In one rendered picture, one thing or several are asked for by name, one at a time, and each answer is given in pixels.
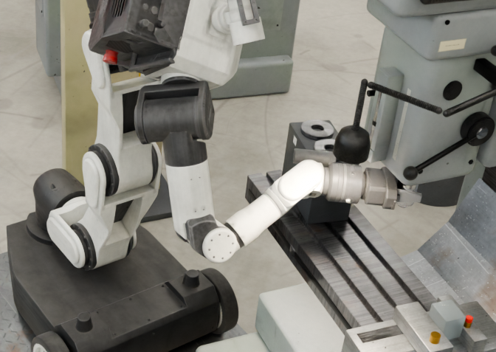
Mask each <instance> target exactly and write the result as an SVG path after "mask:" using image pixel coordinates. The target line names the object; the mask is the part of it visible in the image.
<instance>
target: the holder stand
mask: <svg viewBox="0 0 496 352"><path fill-rule="evenodd" d="M337 135H338V132H337V130H336V128H335V127H334V126H333V125H332V123H331V121H330V120H307V121H305V122H291V123H289V132H288V137H287V142H286V152H285V156H284V162H283V172H282V176H283V175H284V174H286V173H287V172H289V171H290V170H291V169H292V168H293V167H295V166H296V165H298V164H295V163H293V161H292V160H293V153H294V149H295V148H299V149H306V150H313V151H327V152H333V149H334V141H335V138H336V136H337ZM336 163H342V164H349V163H345V162H342V161H340V160H338V159H337V158H336ZM349 165H359V164H349ZM296 205H297V207H298V209H299V211H300V212H301V214H302V216H303V217H304V219H305V221H306V223H307V224H317V223H324V222H331V221H344V220H348V217H349V213H350V208H351V204H349V203H342V202H335V201H328V200H327V199H326V198H325V196H321V195H320V196H318V197H316V198H311V197H309V198H307V199H301V200H300V201H299V202H298V203H296Z"/></svg>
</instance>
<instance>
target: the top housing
mask: <svg viewBox="0 0 496 352"><path fill-rule="evenodd" d="M377 1H378V2H379V3H380V4H382V5H383V6H384V7H386V8H387V9H388V10H389V11H391V12H392V13H393V14H394V15H396V16H398V17H400V18H406V17H413V16H420V15H434V14H441V13H454V12H461V11H469V10H482V9H489V8H496V0H468V1H454V2H446V3H440V4H439V3H438V4H422V3H421V2H420V0H377Z"/></svg>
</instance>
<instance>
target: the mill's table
mask: <svg viewBox="0 0 496 352"><path fill-rule="evenodd" d="M282 172H283V171H282V170H273V171H269V172H266V176H264V175H263V174H262V173H256V174H252V175H248V176H247V187H246V193H245V199H246V200H247V201H248V202H249V204H251V203H253V202H254V200H256V199H257V198H259V197H260V196H262V195H263V194H264V192H265V191H266V190H267V189H268V188H269V187H271V186H272V185H273V184H274V182H276V181H277V180H278V179H279V178H280V177H281V176H282ZM267 229H268V230H269V231H270V233H271V234H272V236H273V237H274V239H275V240H276V241H277V243H278V244H279V245H280V247H281V249H282V250H283V251H284V252H285V254H286V255H287V257H288V258H289V260H290V261H291V262H292V263H293V265H294V267H295V268H296V269H297V270H298V271H299V273H300V275H301V276H302V277H303V279H304V280H305V281H306V283H307V284H308V285H309V287H310V289H311V290H312V291H313V292H314V294H315V295H316V297H317V299H318V300H319V301H320V302H321V303H322V305H323V307H324V308H325V309H326V311H327V312H328V313H329V315H330V316H331V318H332V319H333V321H335V323H336V324H337V326H338V327H339V329H340V330H341V332H342V333H343V334H344V335H345V332H346V330H348V329H352V328H358V327H362V326H365V325H371V324H374V323H378V322H384V321H388V320H392V319H393V314H394V311H395V308H396V306H400V305H404V304H408V303H414V302H419V303H420V304H421V306H422V307H423V308H424V310H425V311H426V312H427V311H430V308H431V305H432V303H437V299H435V298H434V296H433V295H432V294H431V293H430V291H429V290H428V289H427V288H426V287H425V285H424V284H423V283H422V282H421V281H420V280H419V279H418V278H417V277H416V275H415V274H414V273H413V272H412V271H411V270H410V268H409V267H408V266H407V265H406V263H405V262H404V261H403V260H402V259H401V258H400V257H399V256H398V255H397V254H396V252H395V251H394V250H393V249H392V248H391V246H390V245H389V244H388V243H387V241H386V240H385V239H384V238H383V237H382V236H381V235H380V234H379V233H378V232H377V230H376V229H375V228H374V227H373V226H372V224H371V223H370V222H369V221H368V220H367V218H366V217H365V216H364V215H363V214H362V213H361V212H360V211H359V210H358V208H357V207H356V206H355V205H354V204H351V208H350V213H349V217H348V220H344V221H331V222H324V223H317V224H307V223H306V221H305V219H304V217H303V216H302V214H301V212H300V211H299V209H298V207H297V205H295V206H293V207H292V208H291V209H290V210H289V211H288V212H287V213H285V214H284V215H283V216H281V217H280V218H279V219H278V220H277V221H275V222H274V223H273V224H271V225H270V226H269V227H267Z"/></svg>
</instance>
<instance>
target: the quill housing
mask: <svg viewBox="0 0 496 352"><path fill-rule="evenodd" d="M479 58H485V59H487V60H488V61H490V62H491V63H493V64H494V65H495V66H496V57H495V56H493V55H492V54H491V53H484V54H479V55H468V56H462V57H456V58H445V59H439V60H434V61H429V60H427V59H425V58H423V57H422V56H421V55H420V54H418V53H417V52H416V51H415V50H414V49H413V48H411V47H410V46H409V45H408V44H406V43H405V42H404V41H403V40H402V39H401V38H400V37H398V36H397V35H396V34H394V33H393V32H392V31H391V30H389V29H388V28H387V27H385V28H384V32H383V36H382V43H381V47H380V51H379V58H378V62H377V66H376V73H375V77H374V81H373V82H374V83H377V81H376V78H377V74H378V70H379V68H387V67H393V66H394V67H396V68H397V69H398V70H399V71H400V72H401V73H402V74H403V75H404V79H403V83H402V89H401V93H403V94H406V95H409V96H412V97H414V98H417V99H419V100H422V101H424V102H427V103H430V104H433V105H434V106H438V107H441V108H442V113H441V114H436V113H434V112H432V111H429V110H426V109H423V108H421V107H418V106H415V105H413V104H412V103H411V104H410V103H407V102H405V101H403V100H400V99H399V102H398V106H397V109H396V116H395V120H394V123H393V130H392V133H391V137H390V143H389V146H388V150H387V156H386V160H383V161H381V162H382V163H383V164H384V165H385V166H386V167H387V168H388V169H389V170H390V172H391V173H392V174H393V175H394V176H395V177H396V178H397V179H398V180H399V181H400V182H401V183H402V184H405V185H409V186H410V185H416V184H424V183H428V182H434V181H438V180H442V179H450V178H454V177H458V176H464V175H467V174H469V173H470V172H471V171H472V169H473V167H474V165H475V160H476V157H477V155H478V150H479V147H480V146H479V145H478V146H471V145H469V144H468V143H466V144H465V145H462V146H461V147H459V148H458V149H456V150H454V151H453V152H451V153H449V154H447V155H446V156H444V157H443V158H441V159H439V160H438V161H436V162H434V163H432V164H431V165H429V166H428V167H426V168H425V169H423V170H421V171H419V172H418V176H417V177H416V179H414V180H412V181H409V180H406V178H405V177H404V176H403V171H404V169H405V168H406V167H408V166H413V167H416V166H418V165H420V164H421V163H422V162H425V161H426V160H428V159H429V158H431V157H433V156H435V155H436V154H437V153H440V152H442V151H443V150H445V149H446V148H448V147H449V146H451V145H453V144H455V143H456V142H458V141H460V140H461V139H462V137H461V126H462V124H463V122H464V120H465V119H466V118H467V117H468V116H470V115H471V114H474V113H475V112H479V111H482V112H484V113H486V114H487V115H489V111H490V108H491V105H492V101H493V98H494V97H491V98H489V99H487V100H484V101H483V102H480V103H478V104H476V105H474V106H471V107H469V108H467V109H464V110H463V111H460V112H458V113H456V114H453V115H452V116H449V117H444V115H443V112H444V111H445V110H447V109H448V108H451V107H453V106H456V105H458V104H460V103H462V102H465V101H467V100H469V99H472V98H473V97H476V96H478V95H480V94H483V93H485V92H487V91H490V90H492V89H491V86H492V84H491V83H490V82H489V81H488V80H487V79H485V78H484V77H483V76H481V75H480V74H478V73H477V72H476V71H475V70H474V69H473V68H474V65H475V60H476V59H479ZM373 100H374V96H372V97H371V98H370V102H369V106H368V113H367V117H366V121H365V128H364V129H365V130H366V131H368V126H369V122H370V118H371V111H372V107H373Z"/></svg>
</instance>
